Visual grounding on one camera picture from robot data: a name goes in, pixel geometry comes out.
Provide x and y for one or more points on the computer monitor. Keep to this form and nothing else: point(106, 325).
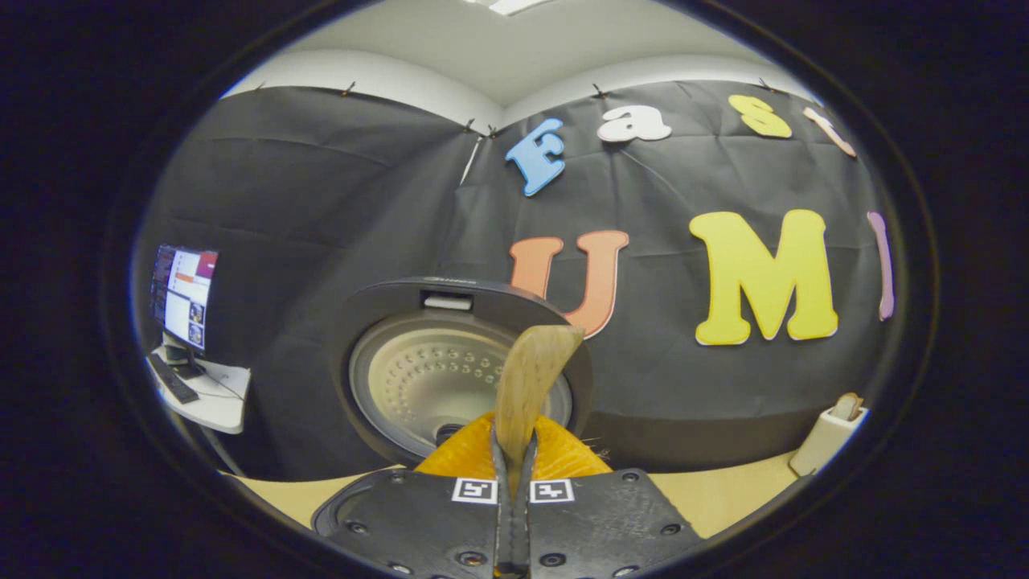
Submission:
point(186, 293)

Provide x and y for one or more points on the wooden spoon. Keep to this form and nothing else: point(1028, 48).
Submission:
point(530, 370)

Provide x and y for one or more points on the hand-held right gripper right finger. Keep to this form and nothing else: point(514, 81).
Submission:
point(603, 523)

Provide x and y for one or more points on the silver black rice cooker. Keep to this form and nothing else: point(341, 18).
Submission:
point(434, 378)

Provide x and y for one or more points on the black keyboard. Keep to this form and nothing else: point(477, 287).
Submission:
point(173, 379)

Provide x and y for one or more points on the black backdrop cloth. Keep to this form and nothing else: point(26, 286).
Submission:
point(321, 201)

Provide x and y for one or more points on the white side desk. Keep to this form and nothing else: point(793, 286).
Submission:
point(221, 402)

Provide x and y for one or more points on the white toaster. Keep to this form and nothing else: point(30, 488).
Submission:
point(820, 446)

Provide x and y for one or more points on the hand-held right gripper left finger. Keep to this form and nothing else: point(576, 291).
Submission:
point(418, 523)

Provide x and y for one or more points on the bread slice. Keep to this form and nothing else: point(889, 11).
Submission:
point(846, 406)

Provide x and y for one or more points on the ceiling light panel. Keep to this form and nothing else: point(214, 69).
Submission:
point(510, 6)

